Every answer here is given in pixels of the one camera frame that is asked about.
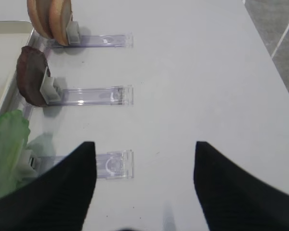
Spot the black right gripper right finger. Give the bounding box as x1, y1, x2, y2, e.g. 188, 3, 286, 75
194, 141, 289, 231

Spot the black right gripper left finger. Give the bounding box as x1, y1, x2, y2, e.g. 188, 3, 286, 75
0, 141, 97, 231

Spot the white lettuce support clip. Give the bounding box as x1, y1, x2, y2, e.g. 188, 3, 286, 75
14, 150, 41, 180

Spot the clear lettuce holder strip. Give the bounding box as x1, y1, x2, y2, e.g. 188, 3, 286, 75
36, 149, 135, 180

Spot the green lettuce leaf standing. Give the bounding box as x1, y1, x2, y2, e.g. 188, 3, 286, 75
0, 110, 30, 198

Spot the brown meat patty standing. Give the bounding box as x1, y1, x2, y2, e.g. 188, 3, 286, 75
16, 46, 48, 107

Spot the white patty support clip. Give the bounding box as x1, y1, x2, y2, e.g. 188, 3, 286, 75
39, 67, 63, 105

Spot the clear patty holder strip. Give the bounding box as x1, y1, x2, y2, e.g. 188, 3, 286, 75
47, 86, 133, 106

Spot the cream rectangular serving tray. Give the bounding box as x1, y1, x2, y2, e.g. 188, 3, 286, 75
0, 21, 33, 109

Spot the white bun support clip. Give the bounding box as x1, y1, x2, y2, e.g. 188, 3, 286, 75
66, 21, 80, 44

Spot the clear right bun holder strip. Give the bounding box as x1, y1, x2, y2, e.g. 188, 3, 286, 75
45, 34, 133, 48

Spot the sesame bun slice near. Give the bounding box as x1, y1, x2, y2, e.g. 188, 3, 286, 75
49, 0, 72, 46

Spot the sesame bun slice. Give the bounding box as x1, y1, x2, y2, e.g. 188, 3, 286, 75
26, 0, 53, 39
49, 0, 72, 46

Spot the sesame bun slice far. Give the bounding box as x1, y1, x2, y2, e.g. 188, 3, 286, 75
26, 0, 53, 39

